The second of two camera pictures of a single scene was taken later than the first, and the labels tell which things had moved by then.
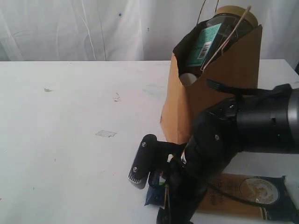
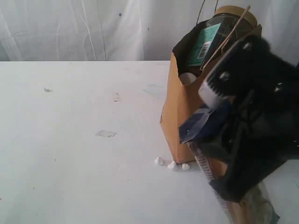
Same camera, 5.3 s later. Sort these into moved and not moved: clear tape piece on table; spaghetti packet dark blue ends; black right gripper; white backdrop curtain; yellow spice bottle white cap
Moved: black right gripper; spaghetti packet dark blue ends
Not moved: clear tape piece on table; yellow spice bottle white cap; white backdrop curtain
